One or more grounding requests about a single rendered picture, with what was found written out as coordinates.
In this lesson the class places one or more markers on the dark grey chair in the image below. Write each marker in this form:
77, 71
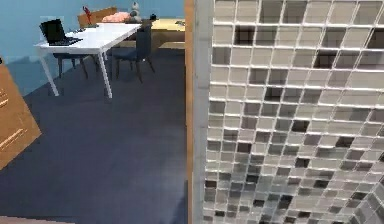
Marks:
141, 45
71, 60

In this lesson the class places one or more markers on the wooden bed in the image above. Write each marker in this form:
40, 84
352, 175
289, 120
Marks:
166, 30

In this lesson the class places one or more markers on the small black round object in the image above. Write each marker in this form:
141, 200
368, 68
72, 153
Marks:
153, 16

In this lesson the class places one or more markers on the grey teddy bear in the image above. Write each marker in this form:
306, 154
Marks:
135, 13

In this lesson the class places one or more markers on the white table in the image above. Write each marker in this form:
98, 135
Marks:
96, 38

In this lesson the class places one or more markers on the pink pillow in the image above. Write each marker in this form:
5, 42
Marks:
116, 17

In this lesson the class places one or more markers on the red desk lamp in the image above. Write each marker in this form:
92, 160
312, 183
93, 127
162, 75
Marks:
88, 15

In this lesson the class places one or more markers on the black laptop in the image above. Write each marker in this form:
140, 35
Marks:
55, 32

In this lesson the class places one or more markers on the brown wooden cupboard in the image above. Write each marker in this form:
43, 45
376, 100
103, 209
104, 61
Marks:
13, 116

